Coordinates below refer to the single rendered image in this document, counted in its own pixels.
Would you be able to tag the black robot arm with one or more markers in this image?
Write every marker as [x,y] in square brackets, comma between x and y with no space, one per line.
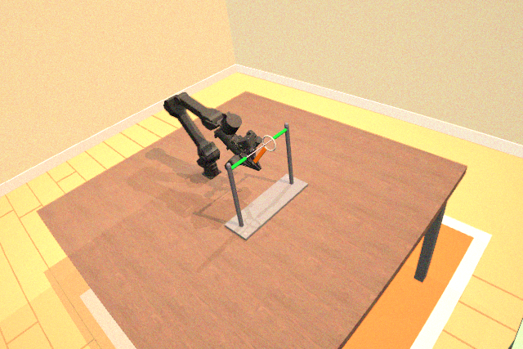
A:
[211,118]

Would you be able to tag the orange handle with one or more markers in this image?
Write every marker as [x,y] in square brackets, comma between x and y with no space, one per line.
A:
[264,149]

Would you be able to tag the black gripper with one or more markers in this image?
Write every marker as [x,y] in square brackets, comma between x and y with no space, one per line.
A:
[245,153]

